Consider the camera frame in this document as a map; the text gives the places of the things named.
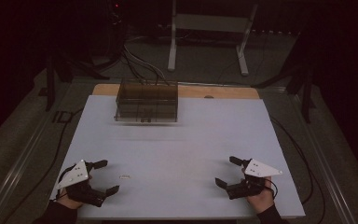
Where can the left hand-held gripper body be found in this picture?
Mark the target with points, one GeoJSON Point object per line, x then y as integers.
{"type": "Point", "coordinates": [75, 176]}

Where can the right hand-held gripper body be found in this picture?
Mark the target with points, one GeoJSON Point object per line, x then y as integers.
{"type": "Point", "coordinates": [258, 170]}

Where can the person's left hand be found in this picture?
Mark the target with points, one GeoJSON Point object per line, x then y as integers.
{"type": "Point", "coordinates": [69, 202]}

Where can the person's right hand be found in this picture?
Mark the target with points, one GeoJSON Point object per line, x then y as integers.
{"type": "Point", "coordinates": [261, 201]}

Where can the small white object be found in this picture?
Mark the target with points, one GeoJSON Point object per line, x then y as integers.
{"type": "Point", "coordinates": [125, 176]}

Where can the dark transparent storage box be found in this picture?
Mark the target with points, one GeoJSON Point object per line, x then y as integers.
{"type": "Point", "coordinates": [146, 101]}

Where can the black tripod stand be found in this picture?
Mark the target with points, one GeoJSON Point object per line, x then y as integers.
{"type": "Point", "coordinates": [306, 93]}
{"type": "Point", "coordinates": [52, 84]}

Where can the power strip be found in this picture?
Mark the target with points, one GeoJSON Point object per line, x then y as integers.
{"type": "Point", "coordinates": [273, 32]}

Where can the white metal stand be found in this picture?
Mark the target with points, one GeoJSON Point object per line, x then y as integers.
{"type": "Point", "coordinates": [210, 23]}

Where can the dark equipment with red light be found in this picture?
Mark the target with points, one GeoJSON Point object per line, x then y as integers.
{"type": "Point", "coordinates": [117, 9]}

